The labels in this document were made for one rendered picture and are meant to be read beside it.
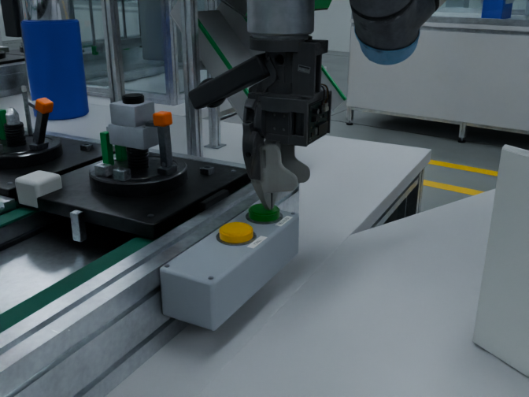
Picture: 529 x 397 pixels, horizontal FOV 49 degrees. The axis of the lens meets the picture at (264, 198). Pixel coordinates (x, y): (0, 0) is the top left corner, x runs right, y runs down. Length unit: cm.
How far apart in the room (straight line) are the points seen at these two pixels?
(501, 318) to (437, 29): 425
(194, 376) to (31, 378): 17
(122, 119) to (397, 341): 46
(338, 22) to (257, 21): 975
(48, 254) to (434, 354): 49
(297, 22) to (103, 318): 36
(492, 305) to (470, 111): 417
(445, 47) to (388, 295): 410
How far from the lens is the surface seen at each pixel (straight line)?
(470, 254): 93
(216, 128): 140
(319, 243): 92
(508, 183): 63
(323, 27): 1054
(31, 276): 75
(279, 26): 64
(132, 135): 83
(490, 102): 476
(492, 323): 69
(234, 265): 63
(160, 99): 193
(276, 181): 70
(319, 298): 77
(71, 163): 98
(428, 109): 492
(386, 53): 75
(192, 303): 63
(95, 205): 79
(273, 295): 77
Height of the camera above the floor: 125
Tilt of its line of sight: 21 degrees down
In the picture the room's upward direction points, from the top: straight up
